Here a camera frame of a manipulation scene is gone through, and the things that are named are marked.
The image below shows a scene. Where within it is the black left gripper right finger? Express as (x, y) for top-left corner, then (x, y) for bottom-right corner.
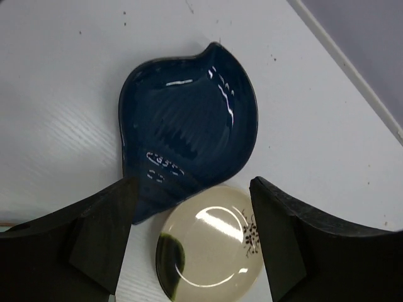
(249, 177), (402, 301)

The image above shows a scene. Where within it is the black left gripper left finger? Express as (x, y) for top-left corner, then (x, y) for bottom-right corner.
(1, 177), (139, 301)

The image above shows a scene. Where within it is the dark blue leaf-shaped plate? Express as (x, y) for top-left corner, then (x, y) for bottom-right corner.
(118, 42), (258, 224)

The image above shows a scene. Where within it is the cream floral ceramic plate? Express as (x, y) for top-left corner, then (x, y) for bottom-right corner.
(156, 186), (263, 301)

